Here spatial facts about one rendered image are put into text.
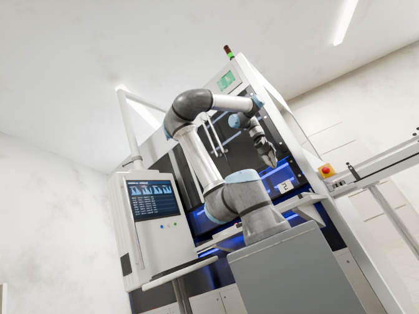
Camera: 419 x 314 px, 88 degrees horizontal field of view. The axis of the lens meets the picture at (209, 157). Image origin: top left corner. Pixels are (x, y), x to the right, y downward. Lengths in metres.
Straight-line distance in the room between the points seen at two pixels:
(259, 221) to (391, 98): 5.34
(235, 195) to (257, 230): 0.13
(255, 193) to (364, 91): 5.20
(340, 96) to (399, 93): 1.06
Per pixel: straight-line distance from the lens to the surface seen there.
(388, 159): 1.50
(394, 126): 5.55
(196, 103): 0.88
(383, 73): 6.16
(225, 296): 1.78
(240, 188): 0.71
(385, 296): 1.46
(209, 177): 0.84
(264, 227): 0.67
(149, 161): 2.27
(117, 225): 1.62
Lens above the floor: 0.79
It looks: 24 degrees up
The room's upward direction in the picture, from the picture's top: 22 degrees counter-clockwise
